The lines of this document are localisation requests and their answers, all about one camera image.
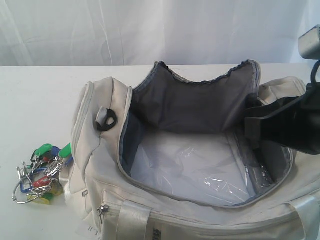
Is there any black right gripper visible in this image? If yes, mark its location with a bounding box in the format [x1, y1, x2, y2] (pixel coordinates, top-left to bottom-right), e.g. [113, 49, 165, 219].
[244, 82, 320, 155]

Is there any cream fabric duffel bag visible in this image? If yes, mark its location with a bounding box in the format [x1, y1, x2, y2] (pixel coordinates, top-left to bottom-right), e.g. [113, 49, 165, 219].
[61, 60, 320, 240]

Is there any colourful key tag bunch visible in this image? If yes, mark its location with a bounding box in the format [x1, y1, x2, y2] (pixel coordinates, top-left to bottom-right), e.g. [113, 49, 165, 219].
[11, 143, 74, 205]

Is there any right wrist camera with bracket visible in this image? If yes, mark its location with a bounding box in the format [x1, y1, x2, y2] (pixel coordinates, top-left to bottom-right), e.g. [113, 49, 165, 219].
[298, 24, 320, 60]

